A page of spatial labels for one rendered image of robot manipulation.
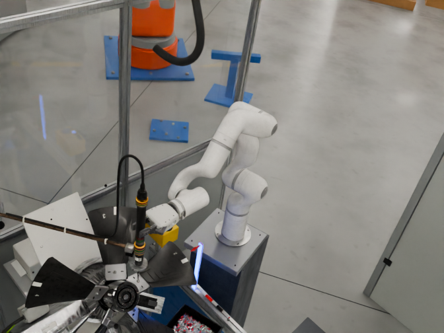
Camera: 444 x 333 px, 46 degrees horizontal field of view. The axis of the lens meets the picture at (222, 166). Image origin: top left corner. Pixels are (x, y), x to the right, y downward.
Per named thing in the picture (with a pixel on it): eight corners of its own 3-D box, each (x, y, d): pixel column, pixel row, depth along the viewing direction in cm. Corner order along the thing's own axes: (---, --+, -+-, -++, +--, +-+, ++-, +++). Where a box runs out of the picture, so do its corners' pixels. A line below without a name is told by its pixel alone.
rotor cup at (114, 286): (104, 318, 208) (118, 324, 198) (90, 286, 206) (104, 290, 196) (133, 300, 217) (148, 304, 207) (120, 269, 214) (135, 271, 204)
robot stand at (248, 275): (203, 307, 347) (222, 209, 288) (242, 331, 337) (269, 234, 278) (178, 339, 326) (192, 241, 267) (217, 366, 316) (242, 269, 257)
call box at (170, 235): (142, 230, 263) (143, 216, 256) (158, 222, 269) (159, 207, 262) (162, 250, 255) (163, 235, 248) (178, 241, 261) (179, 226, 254)
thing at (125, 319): (125, 333, 231) (115, 323, 228) (134, 323, 234) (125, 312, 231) (133, 336, 224) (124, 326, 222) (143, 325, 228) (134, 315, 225)
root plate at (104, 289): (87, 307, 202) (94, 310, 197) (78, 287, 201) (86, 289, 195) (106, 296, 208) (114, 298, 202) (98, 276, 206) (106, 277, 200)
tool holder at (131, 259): (122, 268, 203) (122, 252, 197) (128, 255, 208) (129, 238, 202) (144, 273, 202) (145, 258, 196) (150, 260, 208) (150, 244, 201)
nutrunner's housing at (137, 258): (132, 271, 205) (135, 186, 176) (135, 263, 208) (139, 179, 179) (141, 273, 205) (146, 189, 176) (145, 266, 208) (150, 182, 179)
